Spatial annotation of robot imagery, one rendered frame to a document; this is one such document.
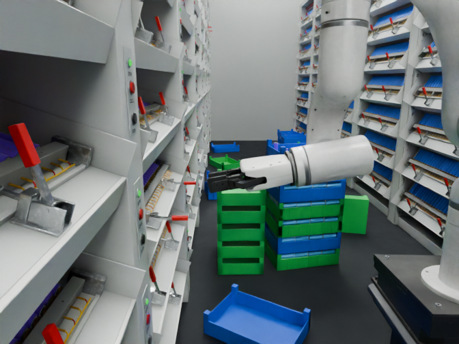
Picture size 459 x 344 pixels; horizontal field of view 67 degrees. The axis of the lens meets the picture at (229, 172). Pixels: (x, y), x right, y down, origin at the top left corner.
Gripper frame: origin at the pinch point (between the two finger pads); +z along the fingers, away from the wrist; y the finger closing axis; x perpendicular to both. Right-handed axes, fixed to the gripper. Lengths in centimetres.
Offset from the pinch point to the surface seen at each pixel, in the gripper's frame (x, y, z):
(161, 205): 7.5, -13.3, 16.4
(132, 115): -17.8, 20.5, 8.6
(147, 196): 3.4, -10.4, 18.5
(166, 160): 2.5, -45.2, 19.3
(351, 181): 73, -188, -87
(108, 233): -2.4, 24.5, 15.0
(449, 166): 38, -85, -100
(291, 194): 31, -68, -24
